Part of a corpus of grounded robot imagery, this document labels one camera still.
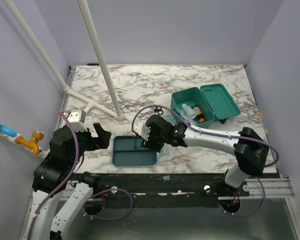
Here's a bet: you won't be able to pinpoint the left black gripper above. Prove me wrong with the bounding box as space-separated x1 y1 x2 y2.
69 121 112 166

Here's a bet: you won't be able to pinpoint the teal bandage packet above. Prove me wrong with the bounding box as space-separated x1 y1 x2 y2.
157 145 171 157

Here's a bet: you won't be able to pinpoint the teal divided tray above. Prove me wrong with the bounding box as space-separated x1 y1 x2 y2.
112 135 157 168

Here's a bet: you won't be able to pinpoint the white plastic bottle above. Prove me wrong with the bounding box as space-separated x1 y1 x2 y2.
181 103 197 120

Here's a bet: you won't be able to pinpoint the brown medicine bottle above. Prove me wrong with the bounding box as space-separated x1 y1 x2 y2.
192 105 205 124

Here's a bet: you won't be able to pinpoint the teal medicine kit box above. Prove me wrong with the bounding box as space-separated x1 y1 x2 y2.
170 83 241 129

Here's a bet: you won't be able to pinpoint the blue white gauze packet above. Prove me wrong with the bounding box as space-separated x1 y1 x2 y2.
164 116 177 125

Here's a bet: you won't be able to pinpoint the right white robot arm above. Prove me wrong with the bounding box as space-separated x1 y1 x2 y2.
133 114 269 196

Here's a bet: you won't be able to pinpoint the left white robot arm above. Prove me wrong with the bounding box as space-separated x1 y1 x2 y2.
23 123 112 240

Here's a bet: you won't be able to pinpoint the orange blue pipe valve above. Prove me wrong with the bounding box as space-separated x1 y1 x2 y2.
0 121 48 158

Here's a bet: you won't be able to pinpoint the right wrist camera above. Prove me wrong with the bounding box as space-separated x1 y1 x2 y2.
133 123 151 141

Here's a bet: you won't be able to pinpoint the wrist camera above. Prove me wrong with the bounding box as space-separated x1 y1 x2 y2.
66 109 87 133
133 123 151 141

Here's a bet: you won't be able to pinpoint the black handled scissors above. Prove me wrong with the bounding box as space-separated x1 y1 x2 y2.
153 106 164 115

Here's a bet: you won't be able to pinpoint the white pvc pipe frame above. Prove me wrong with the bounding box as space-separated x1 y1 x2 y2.
2 0 126 161

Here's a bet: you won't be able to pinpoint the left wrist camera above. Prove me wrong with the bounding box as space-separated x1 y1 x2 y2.
66 109 87 133

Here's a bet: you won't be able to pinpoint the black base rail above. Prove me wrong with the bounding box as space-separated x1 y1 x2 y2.
39 172 282 208

